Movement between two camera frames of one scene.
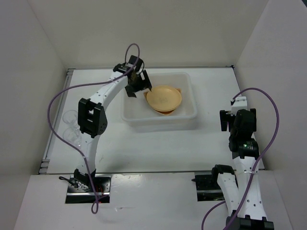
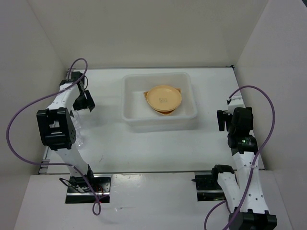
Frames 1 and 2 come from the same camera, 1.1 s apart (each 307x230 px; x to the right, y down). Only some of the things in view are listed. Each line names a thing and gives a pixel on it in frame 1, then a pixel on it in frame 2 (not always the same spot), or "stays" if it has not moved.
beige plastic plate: x=164 y=97 stays
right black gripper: x=224 y=119 stays
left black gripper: x=130 y=92 -> x=88 y=102
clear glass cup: x=70 y=117 stays
